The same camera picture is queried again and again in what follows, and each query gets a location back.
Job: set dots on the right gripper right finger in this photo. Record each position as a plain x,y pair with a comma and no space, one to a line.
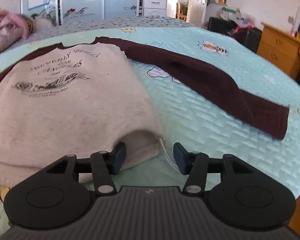
195,165

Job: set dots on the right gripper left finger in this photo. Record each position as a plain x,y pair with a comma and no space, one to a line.
104,165

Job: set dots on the grey and maroon sweatshirt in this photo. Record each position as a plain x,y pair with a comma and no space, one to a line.
86,98

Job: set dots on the teal bee-pattern bedspread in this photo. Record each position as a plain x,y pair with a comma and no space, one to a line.
187,117

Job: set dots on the wooden dresser desk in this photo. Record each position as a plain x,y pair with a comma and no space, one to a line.
281,49

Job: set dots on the floral rolled quilt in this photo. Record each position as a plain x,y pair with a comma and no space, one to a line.
9,35

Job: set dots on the white drawer cabinet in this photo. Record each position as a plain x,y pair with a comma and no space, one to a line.
154,8

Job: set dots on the white room door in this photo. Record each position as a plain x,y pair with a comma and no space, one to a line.
196,12

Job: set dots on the pink crumpled garment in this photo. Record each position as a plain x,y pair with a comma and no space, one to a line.
14,20

